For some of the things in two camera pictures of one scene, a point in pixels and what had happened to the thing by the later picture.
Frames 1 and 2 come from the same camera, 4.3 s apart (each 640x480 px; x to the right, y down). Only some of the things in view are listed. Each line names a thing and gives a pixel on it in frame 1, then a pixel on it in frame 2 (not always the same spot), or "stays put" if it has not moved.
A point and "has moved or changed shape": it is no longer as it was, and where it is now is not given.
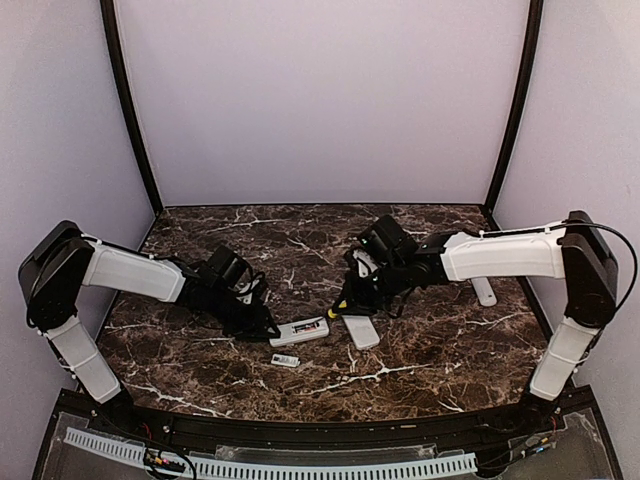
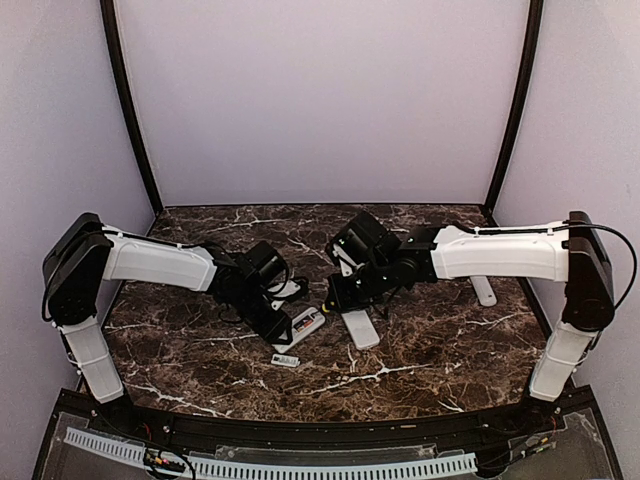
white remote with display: x=301 y=331 has moved or changed shape
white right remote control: x=484 y=291 stays put
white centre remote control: x=362 y=330 stays put
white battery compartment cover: x=285 y=360 stays put
